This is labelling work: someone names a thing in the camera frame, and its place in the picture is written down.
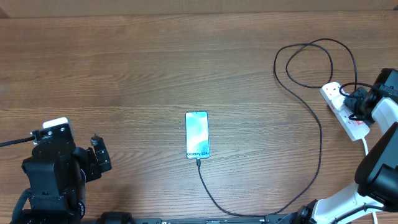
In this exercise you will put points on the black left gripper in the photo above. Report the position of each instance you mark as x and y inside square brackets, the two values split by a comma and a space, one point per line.
[103, 153]

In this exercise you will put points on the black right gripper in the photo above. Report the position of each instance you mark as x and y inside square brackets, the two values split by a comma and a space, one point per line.
[349, 104]

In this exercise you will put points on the blue Galaxy smartphone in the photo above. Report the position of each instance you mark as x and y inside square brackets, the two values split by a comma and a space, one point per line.
[197, 135]

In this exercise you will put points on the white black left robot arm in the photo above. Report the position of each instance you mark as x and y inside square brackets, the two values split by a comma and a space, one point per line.
[53, 203]

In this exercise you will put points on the white charger plug adapter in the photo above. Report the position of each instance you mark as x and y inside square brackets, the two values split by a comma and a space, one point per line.
[337, 103]

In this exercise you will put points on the white power strip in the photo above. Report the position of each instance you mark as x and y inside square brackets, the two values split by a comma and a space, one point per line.
[356, 130]

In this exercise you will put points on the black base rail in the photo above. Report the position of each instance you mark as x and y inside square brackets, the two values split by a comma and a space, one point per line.
[268, 219]

